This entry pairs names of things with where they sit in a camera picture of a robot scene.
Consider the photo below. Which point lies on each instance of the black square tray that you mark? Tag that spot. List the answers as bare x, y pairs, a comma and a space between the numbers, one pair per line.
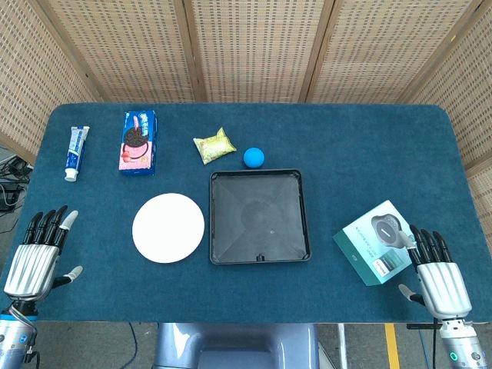
258, 216

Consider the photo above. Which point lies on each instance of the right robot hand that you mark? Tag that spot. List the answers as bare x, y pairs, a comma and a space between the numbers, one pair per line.
442, 276

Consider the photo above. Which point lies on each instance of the blue table cloth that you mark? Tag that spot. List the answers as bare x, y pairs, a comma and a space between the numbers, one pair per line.
246, 292

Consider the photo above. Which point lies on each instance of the white round plate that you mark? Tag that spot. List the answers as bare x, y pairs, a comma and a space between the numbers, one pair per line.
168, 228

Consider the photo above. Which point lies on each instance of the woven bamboo folding screen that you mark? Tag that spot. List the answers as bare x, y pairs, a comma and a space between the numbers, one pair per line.
253, 50

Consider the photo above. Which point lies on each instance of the blue-grey robot torso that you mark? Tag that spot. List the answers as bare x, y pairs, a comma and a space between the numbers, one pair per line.
236, 346

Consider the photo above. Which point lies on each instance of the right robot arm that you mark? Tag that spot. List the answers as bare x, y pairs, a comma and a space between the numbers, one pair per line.
461, 342

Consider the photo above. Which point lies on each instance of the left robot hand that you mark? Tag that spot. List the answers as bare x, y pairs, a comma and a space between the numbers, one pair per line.
32, 262

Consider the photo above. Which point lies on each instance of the blue pink cookie box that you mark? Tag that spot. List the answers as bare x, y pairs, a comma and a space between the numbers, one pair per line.
138, 143

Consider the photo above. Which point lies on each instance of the yellow-green snack packet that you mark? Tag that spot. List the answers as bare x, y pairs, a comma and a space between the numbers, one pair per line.
213, 146

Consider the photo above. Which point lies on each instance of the teal product box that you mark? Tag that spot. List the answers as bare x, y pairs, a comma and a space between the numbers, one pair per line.
378, 246

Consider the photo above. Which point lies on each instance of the blue ball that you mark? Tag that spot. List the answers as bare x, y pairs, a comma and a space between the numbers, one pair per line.
254, 157

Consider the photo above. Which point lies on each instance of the blue white toothpaste tube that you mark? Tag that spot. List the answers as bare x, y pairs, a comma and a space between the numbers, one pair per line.
76, 151

